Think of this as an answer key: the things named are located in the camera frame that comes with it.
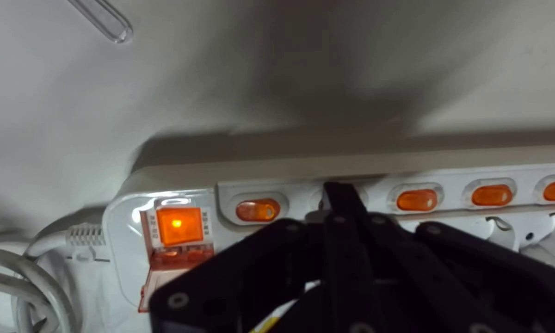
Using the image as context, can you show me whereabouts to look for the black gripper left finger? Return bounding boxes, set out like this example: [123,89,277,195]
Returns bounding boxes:
[149,220,323,333]

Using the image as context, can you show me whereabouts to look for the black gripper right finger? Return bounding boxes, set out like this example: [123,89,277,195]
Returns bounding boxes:
[323,183,555,333]

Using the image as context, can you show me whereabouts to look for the white power strip orange switches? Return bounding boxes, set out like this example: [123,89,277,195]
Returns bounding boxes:
[103,163,555,333]

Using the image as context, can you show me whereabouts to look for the clear plastic spoon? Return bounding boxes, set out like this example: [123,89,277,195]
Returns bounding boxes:
[66,0,132,45]

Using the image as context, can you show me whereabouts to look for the white power cable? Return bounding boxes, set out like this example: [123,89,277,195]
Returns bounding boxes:
[0,209,108,333]

